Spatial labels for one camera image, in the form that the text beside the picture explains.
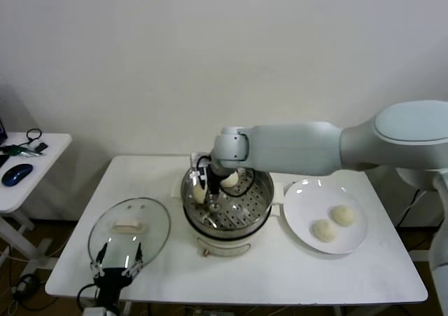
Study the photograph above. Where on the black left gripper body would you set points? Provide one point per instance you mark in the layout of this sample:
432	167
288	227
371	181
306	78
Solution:
112	278

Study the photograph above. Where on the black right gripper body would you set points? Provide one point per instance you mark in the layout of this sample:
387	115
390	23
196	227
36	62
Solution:
214	177

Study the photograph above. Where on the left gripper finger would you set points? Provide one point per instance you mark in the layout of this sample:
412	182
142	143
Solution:
138	258
100	258

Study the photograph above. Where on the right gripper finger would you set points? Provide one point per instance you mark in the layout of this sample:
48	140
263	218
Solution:
213	200
194	184

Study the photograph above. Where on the white steamed baozi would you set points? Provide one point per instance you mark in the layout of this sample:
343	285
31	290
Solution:
232	181
343	214
200	194
325	230

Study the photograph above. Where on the round glass pot lid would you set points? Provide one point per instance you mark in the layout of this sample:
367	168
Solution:
154	221

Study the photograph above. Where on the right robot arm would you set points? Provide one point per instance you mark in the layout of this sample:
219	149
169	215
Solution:
297	148

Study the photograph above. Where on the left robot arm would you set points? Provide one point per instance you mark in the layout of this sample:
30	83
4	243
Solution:
106	300

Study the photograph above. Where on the perforated steel steamer basket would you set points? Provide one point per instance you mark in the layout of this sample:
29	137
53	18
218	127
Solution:
259	204

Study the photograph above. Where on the cream electric pot base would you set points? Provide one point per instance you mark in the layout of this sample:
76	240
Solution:
224	243

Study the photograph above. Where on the white round plate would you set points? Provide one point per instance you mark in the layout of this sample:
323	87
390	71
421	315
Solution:
301	204

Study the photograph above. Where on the blue computer mouse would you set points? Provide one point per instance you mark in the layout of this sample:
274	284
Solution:
17	175

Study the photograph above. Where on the white side table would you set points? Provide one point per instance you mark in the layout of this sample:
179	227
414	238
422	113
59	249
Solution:
52	148

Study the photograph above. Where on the small black flat device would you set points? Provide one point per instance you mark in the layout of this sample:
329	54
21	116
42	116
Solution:
41	148

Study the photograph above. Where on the green key bunch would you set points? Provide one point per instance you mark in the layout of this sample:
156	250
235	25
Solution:
15	150

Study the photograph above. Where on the laptop with blue screen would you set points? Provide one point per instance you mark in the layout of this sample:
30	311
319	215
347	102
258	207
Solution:
2	130

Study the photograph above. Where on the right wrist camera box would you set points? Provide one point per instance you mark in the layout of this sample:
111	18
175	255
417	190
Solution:
194	158

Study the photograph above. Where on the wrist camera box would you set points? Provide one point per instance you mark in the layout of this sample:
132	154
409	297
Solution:
94	312
194	158

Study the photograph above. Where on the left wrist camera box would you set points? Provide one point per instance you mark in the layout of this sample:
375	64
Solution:
94	312

